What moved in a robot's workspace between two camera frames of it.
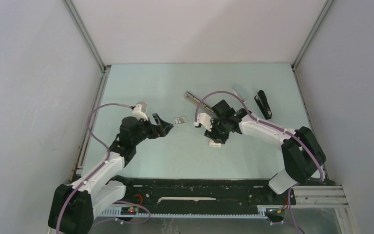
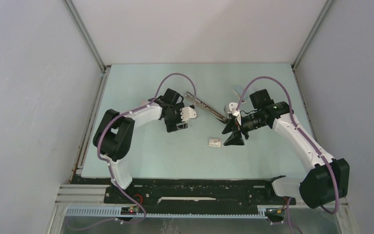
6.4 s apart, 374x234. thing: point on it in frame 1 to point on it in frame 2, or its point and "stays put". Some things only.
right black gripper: [214, 136] to [235, 138]
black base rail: [204, 193] stays put
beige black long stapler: [188, 96] stays put
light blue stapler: [240, 91] stays put
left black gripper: [161, 128] to [172, 126]
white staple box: [212, 144] stays put
